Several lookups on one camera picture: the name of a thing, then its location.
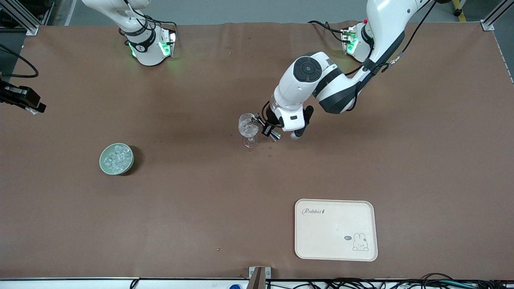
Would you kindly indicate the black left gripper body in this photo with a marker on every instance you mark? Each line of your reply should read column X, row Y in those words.
column 270, row 118

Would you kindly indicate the silver metal jigger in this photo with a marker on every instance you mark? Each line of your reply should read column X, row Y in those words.
column 275, row 137

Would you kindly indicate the clear ice cubes heap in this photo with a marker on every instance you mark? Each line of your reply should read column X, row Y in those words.
column 116, row 158

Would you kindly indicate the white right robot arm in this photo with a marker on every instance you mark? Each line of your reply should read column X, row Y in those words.
column 148, row 48

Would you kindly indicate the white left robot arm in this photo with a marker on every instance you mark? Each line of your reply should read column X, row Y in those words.
column 305, row 88

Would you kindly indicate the clear wine glass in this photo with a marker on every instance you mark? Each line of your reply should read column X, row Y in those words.
column 248, row 128

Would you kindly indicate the brown table cover sheet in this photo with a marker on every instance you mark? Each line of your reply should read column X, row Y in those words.
column 200, row 200

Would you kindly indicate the cream rabbit print tray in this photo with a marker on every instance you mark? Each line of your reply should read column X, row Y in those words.
column 329, row 228

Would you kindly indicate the green round bowl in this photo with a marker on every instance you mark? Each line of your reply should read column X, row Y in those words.
column 116, row 173

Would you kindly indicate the aluminium frame post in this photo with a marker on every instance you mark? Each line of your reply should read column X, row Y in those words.
column 24, row 20
column 494, row 18

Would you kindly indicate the grey metal clamp bracket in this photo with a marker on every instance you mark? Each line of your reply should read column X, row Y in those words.
column 268, row 273

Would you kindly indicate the brown camera mount post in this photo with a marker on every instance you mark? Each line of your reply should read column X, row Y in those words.
column 257, row 281

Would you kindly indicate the white table edge rail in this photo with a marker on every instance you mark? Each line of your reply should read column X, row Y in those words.
column 80, row 284

